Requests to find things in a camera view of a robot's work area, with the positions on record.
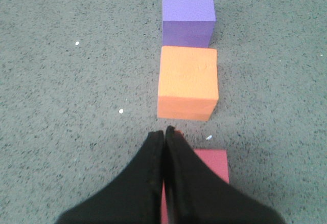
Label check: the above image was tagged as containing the orange foam cube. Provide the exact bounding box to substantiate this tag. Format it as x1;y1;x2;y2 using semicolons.
157;46;219;121

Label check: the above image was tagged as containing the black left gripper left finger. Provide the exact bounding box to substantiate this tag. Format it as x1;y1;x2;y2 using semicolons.
57;130;164;223

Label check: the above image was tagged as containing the purple foam cube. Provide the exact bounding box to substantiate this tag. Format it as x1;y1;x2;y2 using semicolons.
162;0;216;48

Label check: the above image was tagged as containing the red foam cube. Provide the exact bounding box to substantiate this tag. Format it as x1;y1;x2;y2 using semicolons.
161;149;229;224

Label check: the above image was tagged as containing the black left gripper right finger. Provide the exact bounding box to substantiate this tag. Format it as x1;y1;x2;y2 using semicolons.
163;126;284;223

